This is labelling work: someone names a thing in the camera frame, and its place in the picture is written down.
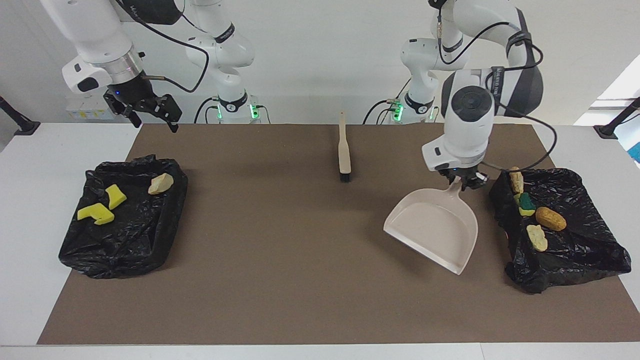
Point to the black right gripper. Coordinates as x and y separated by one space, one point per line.
132 95

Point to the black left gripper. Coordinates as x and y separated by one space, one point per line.
462 176

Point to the orange striped croissant piece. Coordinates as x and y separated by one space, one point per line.
516 180

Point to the beige plastic dustpan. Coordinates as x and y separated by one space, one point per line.
435 230

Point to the rounded yellow sponge piece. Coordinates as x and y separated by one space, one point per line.
526 205

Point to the pale beige foam chunk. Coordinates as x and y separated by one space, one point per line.
161 184

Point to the small yellow sponge wedge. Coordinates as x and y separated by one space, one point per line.
116 196

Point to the pale chip piece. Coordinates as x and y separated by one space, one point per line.
537 238

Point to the brown bread roll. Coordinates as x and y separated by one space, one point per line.
551 219

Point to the notched yellow sponge piece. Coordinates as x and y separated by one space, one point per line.
97 213

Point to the beige hand brush black bristles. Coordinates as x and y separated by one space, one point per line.
344 150

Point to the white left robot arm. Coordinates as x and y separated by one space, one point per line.
470 120

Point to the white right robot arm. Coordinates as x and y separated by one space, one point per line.
95 40

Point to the black bag lined bin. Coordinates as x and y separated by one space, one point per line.
135 240
575 255

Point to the blue sheet edge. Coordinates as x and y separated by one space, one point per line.
636 152

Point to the brown table mat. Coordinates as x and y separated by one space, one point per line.
320 310

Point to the white wall socket box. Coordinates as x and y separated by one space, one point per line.
85 111

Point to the black camera stand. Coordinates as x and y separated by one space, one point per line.
615 124
20 122

